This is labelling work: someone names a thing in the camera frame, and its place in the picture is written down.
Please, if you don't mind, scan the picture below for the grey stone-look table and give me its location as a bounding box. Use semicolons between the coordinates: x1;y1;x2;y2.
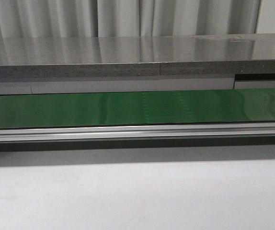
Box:
0;34;275;95

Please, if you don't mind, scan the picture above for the green conveyor belt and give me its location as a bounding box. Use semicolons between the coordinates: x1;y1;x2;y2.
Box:
0;89;275;129

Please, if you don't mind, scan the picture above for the white pleated curtain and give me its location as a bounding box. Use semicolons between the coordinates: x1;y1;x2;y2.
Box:
0;0;275;38

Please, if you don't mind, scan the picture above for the aluminium conveyor frame rail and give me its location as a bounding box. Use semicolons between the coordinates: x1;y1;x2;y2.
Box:
0;122;275;143

